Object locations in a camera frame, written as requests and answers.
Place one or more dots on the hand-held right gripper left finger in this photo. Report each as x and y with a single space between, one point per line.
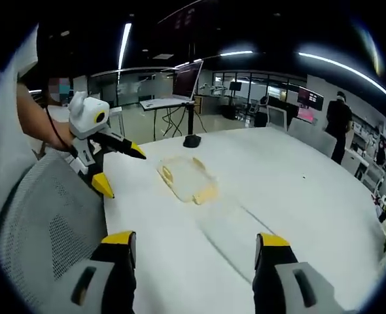
111 281

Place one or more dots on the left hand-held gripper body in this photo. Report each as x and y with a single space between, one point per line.
86 114

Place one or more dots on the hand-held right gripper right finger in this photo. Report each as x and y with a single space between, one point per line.
274 281

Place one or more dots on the yellow plastic buckle part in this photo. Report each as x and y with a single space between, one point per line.
167 174
206 195

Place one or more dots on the white standing desk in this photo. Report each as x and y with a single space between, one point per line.
162 103

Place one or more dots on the grey mesh office chair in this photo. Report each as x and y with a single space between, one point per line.
49 222

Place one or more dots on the black stand with pole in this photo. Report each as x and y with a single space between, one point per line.
191 140

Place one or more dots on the long ceiling light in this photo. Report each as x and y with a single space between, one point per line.
125 45
350 70
236 52

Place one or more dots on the person's white shirt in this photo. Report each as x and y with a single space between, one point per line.
3 124

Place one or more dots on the white framed monitor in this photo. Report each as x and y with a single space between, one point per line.
188 80

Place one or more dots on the white office chair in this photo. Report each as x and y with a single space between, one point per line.
314 137
276 116

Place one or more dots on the dark wall screen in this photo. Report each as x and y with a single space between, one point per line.
310 98

